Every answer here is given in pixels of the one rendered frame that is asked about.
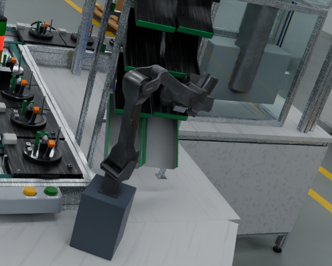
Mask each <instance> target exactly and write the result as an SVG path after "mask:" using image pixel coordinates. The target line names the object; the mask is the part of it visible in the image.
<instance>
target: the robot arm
mask: <svg viewBox="0 0 332 266"><path fill-rule="evenodd" d="M151 77H153V78H154V80H153V81H152V80H151V79H150V78H151ZM218 81H219V79H218V78H216V77H214V76H212V75H210V74H209V73H207V72H205V71H204V72H203V74H202V76H201V75H197V74H194V73H192V74H190V73H187V74H185V75H183V78H182V83H180V82H179V81H178V80H177V79H175V78H174V77H173V76H172V75H171V74H170V73H169V72H168V71H167V70H166V69H164V68H162V67H161V66H159V65H152V66H149V67H141V68H136V69H133V70H130V71H128V72H127V73H126V74H125V75H124V77H123V80H122V91H123V94H124V97H125V106H124V112H123V115H122V121H121V127H120V133H119V138H118V142H117V143H116V144H115V145H114V146H113V147H112V149H111V152H110V154H109V155H108V156H107V157H106V158H105V159H104V160H103V161H102V162H101V163H100V168H101V169H102V170H104V171H105V176H104V179H103V183H102V185H101V186H100V188H99V189H98V192H99V193H101V194H105V195H108V196H111V197H113V198H118V196H119V195H120V193H121V191H122V189H123V188H122V187H121V184H122V181H126V180H128V179H129V178H130V176H131V175H132V173H133V171H134V169H135V167H136V164H137V162H138V156H139V150H138V149H136V148H135V147H134V143H135V138H136V133H137V128H138V123H139V117H140V112H141V107H142V104H143V103H144V102H145V101H146V100H147V99H148V98H149V96H150V93H151V92H154V91H156V90H157V89H158V87H159V85H160V84H162V85H163V88H162V91H161V94H160V99H161V100H163V101H167V102H174V103H176V102H177V101H178V102H180V105H183V107H187V108H188V109H187V110H186V113H187V114H189V115H190V116H192V117H194V118H195V117H196V115H197V114H198V112H199V111H206V112H210V111H211V110H212V106H213V103H214V99H215V98H214V96H213V95H212V94H211V93H212V91H213V89H214V88H215V86H216V85H217V83H218Z"/></svg>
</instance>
